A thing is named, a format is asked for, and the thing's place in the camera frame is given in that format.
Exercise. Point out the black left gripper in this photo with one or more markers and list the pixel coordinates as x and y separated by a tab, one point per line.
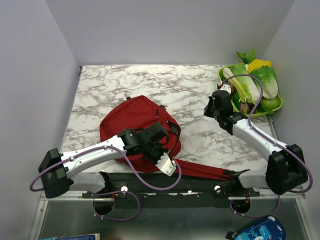
162	150

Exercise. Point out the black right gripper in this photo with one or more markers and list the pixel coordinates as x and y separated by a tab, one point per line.
207	111

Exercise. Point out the red student backpack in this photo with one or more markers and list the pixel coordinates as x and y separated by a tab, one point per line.
140	113

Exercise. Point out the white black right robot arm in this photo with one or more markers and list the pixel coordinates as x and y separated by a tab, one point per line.
284	171

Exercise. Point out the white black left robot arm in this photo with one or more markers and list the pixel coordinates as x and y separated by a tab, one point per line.
59	172

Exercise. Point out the purple onion toy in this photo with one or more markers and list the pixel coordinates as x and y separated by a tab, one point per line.
245	108

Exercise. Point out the green vegetable basket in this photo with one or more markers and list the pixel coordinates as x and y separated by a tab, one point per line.
235	100

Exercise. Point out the white green bok choy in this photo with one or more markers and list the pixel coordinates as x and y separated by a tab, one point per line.
244	85

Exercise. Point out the green round pumpkin toy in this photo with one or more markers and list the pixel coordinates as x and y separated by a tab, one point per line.
268	105

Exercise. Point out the green leafy vegetable toy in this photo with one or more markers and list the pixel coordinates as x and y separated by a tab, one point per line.
247	57

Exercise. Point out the green napa cabbage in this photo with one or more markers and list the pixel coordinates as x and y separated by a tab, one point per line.
267	77

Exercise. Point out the yellow corn toy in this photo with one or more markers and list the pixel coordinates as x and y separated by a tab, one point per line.
258	63

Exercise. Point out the blue book at bottom edge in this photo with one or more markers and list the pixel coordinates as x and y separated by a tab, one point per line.
93	236

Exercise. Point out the dark blue pencil case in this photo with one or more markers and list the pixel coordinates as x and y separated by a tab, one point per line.
265	228

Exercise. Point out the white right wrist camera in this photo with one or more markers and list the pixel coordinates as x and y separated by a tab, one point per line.
224	87

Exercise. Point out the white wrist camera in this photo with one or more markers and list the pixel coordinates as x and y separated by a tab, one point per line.
224	87
166	165

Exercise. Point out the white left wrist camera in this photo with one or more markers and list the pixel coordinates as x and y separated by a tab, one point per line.
166	165

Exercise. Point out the aluminium rail frame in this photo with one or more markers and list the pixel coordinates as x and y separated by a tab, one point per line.
261	194

